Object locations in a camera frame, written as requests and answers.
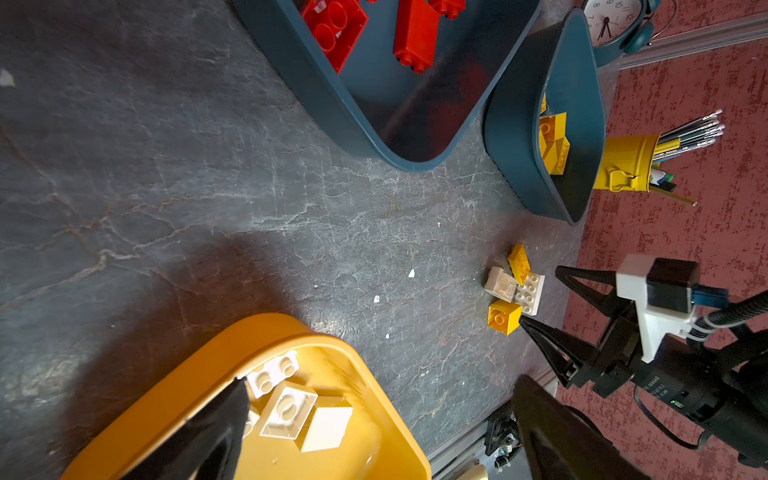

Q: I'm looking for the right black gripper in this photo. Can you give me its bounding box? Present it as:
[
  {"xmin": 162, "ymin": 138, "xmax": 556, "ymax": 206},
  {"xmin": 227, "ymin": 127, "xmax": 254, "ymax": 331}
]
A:
[{"xmin": 520, "ymin": 266, "xmax": 767, "ymax": 468}]

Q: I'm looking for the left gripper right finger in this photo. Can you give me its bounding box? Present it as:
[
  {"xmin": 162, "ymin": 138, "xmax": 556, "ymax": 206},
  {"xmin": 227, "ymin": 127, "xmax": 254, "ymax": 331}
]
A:
[{"xmin": 512, "ymin": 375, "xmax": 647, "ymax": 479}]

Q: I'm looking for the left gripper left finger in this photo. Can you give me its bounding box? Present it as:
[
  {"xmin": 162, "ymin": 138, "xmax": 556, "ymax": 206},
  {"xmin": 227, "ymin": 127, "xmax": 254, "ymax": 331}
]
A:
[{"xmin": 125, "ymin": 380, "xmax": 250, "ymax": 479}]

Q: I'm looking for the white lego long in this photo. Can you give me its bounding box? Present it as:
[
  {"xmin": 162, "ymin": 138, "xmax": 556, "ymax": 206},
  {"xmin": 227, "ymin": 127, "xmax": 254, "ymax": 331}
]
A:
[{"xmin": 242, "ymin": 404, "xmax": 260, "ymax": 439}]

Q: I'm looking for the white lego square piece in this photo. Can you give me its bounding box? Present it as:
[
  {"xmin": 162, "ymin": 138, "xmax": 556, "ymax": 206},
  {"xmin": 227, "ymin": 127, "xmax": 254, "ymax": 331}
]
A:
[{"xmin": 254, "ymin": 381, "xmax": 318, "ymax": 441}]

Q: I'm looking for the yellow lego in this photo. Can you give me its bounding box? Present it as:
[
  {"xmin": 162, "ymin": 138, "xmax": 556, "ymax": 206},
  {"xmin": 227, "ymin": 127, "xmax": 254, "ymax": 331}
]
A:
[
  {"xmin": 540, "ymin": 137, "xmax": 570, "ymax": 176},
  {"xmin": 507, "ymin": 243, "xmax": 531, "ymax": 285},
  {"xmin": 539, "ymin": 112, "xmax": 567, "ymax": 143},
  {"xmin": 487, "ymin": 300, "xmax": 523, "ymax": 335}
]

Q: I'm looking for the white lego cluster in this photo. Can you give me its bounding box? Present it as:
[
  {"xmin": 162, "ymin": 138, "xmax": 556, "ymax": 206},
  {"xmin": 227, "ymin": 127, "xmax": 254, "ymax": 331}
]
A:
[{"xmin": 483, "ymin": 266, "xmax": 519, "ymax": 303}]

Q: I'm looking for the white lego small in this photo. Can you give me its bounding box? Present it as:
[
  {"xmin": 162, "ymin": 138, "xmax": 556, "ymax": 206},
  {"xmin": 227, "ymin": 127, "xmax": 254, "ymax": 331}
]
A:
[{"xmin": 246, "ymin": 351, "xmax": 300, "ymax": 399}]

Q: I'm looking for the yellow lego top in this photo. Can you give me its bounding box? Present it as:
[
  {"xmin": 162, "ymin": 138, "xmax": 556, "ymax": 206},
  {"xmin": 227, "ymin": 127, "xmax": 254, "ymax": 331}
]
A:
[{"xmin": 539, "ymin": 112, "xmax": 567, "ymax": 143}]

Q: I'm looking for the red lego bottom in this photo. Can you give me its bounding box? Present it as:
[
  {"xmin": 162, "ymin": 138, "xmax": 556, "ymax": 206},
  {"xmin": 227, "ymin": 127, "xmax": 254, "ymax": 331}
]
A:
[{"xmin": 393, "ymin": 0, "xmax": 440, "ymax": 74}]

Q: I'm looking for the red lego top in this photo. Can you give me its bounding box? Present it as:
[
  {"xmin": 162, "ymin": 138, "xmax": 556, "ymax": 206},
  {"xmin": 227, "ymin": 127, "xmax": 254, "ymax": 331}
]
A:
[{"xmin": 428, "ymin": 0, "xmax": 467, "ymax": 20}]

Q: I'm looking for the red lego long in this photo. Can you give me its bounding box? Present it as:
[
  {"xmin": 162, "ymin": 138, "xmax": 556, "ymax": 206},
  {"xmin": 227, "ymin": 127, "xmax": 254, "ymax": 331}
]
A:
[{"xmin": 300, "ymin": 0, "xmax": 368, "ymax": 74}]

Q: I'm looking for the yellow pen cup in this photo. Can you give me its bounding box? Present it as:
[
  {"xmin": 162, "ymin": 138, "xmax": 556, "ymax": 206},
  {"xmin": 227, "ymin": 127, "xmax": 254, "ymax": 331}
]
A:
[{"xmin": 593, "ymin": 134, "xmax": 660, "ymax": 193}]

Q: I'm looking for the yellow plastic tray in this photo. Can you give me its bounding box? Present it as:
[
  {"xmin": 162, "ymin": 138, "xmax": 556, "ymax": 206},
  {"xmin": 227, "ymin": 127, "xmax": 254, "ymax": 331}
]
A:
[{"xmin": 64, "ymin": 313, "xmax": 431, "ymax": 479}]

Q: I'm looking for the right teal plastic bin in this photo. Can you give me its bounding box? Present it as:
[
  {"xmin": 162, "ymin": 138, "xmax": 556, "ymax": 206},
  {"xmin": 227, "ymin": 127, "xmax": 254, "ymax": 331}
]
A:
[{"xmin": 482, "ymin": 8, "xmax": 607, "ymax": 226}]

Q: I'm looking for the teal plastic bin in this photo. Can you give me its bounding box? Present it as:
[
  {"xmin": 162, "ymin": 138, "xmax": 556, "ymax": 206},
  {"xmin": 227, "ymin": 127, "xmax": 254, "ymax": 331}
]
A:
[
  {"xmin": 234, "ymin": 1, "xmax": 541, "ymax": 172},
  {"xmin": 482, "ymin": 8, "xmax": 607, "ymax": 226}
]

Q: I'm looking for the left teal plastic bin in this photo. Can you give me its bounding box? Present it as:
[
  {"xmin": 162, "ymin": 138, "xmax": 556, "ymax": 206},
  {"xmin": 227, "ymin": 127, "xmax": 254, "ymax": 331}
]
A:
[{"xmin": 234, "ymin": 1, "xmax": 541, "ymax": 172}]

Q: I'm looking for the teal white small bottle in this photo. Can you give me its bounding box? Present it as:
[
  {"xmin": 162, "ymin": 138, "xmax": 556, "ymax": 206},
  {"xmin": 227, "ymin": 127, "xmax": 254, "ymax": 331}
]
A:
[{"xmin": 581, "ymin": 0, "xmax": 660, "ymax": 67}]

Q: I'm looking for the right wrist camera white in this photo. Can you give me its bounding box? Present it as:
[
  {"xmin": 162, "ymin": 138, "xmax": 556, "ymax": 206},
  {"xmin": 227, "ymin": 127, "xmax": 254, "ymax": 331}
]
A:
[{"xmin": 616, "ymin": 254, "xmax": 730, "ymax": 364}]

